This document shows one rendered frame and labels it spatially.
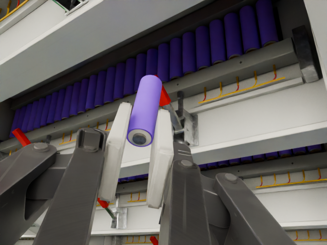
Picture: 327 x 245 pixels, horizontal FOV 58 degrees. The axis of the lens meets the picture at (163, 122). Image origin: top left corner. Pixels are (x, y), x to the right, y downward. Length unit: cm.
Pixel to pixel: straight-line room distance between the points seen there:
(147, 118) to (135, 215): 44
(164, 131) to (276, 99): 20
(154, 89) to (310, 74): 16
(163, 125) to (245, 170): 34
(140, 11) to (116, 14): 2
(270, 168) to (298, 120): 17
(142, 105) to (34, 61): 16
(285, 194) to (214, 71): 23
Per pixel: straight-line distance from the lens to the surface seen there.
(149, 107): 20
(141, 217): 61
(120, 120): 16
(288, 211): 49
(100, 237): 85
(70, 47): 30
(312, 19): 24
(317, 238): 66
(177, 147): 16
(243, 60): 34
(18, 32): 36
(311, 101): 32
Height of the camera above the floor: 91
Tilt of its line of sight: 33 degrees down
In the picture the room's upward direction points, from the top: 39 degrees counter-clockwise
